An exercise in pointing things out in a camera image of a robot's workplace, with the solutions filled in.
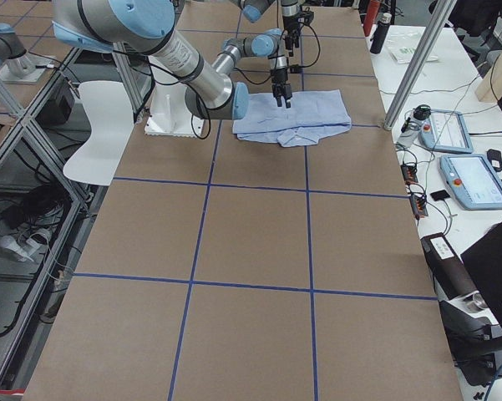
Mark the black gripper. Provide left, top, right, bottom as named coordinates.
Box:
left=270, top=67, right=292, bottom=109
left=282, top=15, right=300, bottom=57

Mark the light blue striped shirt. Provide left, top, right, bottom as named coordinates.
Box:
left=233, top=89, right=352, bottom=148

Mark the black water bottle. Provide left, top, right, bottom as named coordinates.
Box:
left=369, top=13, right=392, bottom=54

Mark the red cylinder bottle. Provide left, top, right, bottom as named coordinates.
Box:
left=363, top=0, right=381, bottom=38

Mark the white paper green print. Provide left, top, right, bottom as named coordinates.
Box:
left=385, top=32, right=422, bottom=64

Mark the upper blue teach pendant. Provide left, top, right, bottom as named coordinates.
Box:
left=419, top=109, right=474, bottom=154

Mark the blue teach pendant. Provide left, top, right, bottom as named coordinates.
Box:
left=419, top=109, right=474, bottom=154
left=439, top=154, right=502, bottom=211

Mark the white chair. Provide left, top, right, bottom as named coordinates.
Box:
left=63, top=80, right=134, bottom=186

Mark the orange black circuit board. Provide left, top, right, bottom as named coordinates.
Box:
left=400, top=163, right=428, bottom=221

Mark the small black square pad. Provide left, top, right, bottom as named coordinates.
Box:
left=430, top=190, right=450, bottom=201

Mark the lower blue teach pendant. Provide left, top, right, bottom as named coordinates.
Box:
left=439, top=154, right=502, bottom=211

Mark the black monitor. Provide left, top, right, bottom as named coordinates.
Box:
left=461, top=221, right=502, bottom=327

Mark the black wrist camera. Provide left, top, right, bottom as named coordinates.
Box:
left=289, top=64, right=302, bottom=74
left=297, top=9, right=314, bottom=26

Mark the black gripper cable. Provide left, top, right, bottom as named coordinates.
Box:
left=108, top=20, right=321, bottom=139

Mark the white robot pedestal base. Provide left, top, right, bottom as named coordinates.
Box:
left=145, top=57, right=204, bottom=137

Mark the silver aluminium frame post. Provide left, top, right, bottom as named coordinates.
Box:
left=383, top=0, right=456, bottom=131

